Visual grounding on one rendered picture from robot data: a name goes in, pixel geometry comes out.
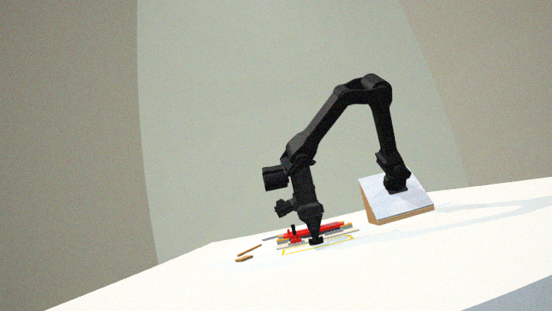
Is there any black wheel with white hub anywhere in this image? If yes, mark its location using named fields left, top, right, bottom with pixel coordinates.
left=308, top=235, right=324, bottom=245

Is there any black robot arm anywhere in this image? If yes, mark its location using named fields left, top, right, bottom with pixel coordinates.
left=262, top=73, right=412, bottom=218

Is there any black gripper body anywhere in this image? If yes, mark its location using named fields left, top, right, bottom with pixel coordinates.
left=293, top=181, right=325, bottom=218

